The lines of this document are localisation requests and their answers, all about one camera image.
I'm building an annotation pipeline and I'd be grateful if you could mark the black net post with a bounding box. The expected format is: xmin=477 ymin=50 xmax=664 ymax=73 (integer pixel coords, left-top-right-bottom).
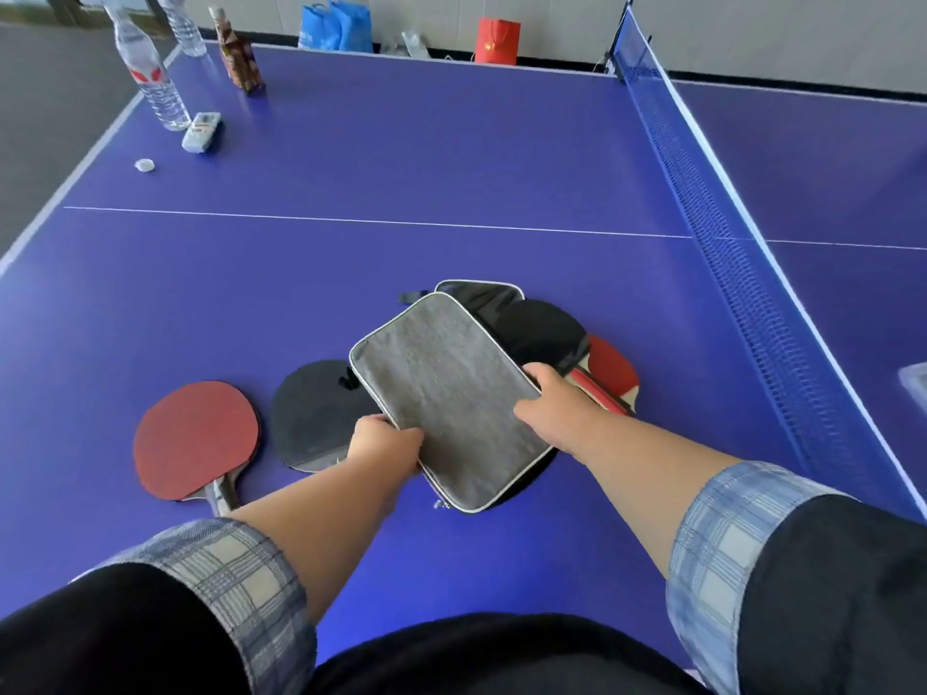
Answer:
xmin=603 ymin=0 xmax=635 ymax=84

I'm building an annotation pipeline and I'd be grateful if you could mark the grey lined black paddle case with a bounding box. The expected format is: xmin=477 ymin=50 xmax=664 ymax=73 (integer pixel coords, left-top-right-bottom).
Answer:
xmin=349 ymin=279 xmax=560 ymax=514

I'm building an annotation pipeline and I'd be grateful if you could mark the small white tissue packet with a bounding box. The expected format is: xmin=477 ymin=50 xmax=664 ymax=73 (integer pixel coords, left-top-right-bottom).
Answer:
xmin=181 ymin=111 xmax=223 ymax=154

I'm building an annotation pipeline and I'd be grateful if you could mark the brown drink bottle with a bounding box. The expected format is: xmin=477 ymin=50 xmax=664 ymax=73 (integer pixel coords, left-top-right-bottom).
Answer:
xmin=208 ymin=5 xmax=266 ymax=95

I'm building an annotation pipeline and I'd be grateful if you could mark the red paddle with wooden handle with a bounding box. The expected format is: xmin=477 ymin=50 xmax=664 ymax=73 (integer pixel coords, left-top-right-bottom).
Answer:
xmin=132 ymin=381 xmax=262 ymax=518

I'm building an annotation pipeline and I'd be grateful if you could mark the clear plastic box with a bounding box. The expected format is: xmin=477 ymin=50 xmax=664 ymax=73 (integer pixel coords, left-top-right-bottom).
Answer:
xmin=898 ymin=362 xmax=927 ymax=417

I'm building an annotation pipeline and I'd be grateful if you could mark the person's left forearm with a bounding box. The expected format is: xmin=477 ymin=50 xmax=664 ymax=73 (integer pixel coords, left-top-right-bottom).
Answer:
xmin=228 ymin=456 xmax=421 ymax=626

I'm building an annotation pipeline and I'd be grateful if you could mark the person's right hand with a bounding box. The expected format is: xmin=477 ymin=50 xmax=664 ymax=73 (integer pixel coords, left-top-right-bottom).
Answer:
xmin=513 ymin=362 xmax=605 ymax=460

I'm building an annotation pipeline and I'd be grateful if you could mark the red label water bottle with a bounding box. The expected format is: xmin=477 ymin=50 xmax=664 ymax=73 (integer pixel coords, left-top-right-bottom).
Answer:
xmin=103 ymin=2 xmax=192 ymax=132

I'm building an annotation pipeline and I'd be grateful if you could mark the red paddle with striped handle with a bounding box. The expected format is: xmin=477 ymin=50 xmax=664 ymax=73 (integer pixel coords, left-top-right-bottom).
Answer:
xmin=567 ymin=334 xmax=643 ymax=418

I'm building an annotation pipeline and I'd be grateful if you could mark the blue table tennis net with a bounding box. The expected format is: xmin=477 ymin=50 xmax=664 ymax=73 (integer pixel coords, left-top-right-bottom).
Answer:
xmin=613 ymin=7 xmax=927 ymax=523

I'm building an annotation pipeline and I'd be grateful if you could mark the blue shopping bag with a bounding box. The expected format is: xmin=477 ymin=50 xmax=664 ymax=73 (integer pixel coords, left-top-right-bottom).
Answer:
xmin=327 ymin=0 xmax=375 ymax=54
xmin=297 ymin=3 xmax=341 ymax=52

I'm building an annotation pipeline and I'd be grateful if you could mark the clear plastic water bottle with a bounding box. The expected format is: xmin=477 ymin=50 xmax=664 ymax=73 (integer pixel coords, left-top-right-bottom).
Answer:
xmin=154 ymin=0 xmax=209 ymax=58

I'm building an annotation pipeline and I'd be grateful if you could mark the black table tennis paddle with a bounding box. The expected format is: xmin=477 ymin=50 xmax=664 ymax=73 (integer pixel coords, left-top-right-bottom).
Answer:
xmin=271 ymin=359 xmax=379 ymax=474
xmin=491 ymin=298 xmax=592 ymax=378

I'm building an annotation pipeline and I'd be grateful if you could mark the person's left hand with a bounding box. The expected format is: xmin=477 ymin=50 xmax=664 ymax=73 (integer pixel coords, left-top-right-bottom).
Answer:
xmin=346 ymin=414 xmax=427 ymax=478

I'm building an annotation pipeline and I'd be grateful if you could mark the red paper bag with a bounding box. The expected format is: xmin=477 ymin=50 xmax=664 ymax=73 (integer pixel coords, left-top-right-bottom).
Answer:
xmin=474 ymin=17 xmax=521 ymax=66

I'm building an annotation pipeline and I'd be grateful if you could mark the person's right forearm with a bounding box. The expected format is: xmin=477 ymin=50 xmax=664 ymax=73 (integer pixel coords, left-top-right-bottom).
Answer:
xmin=576 ymin=412 xmax=743 ymax=580

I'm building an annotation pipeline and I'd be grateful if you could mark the black jacket with plaid cuffs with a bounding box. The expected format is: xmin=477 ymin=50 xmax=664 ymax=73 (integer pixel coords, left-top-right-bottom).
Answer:
xmin=0 ymin=460 xmax=927 ymax=695

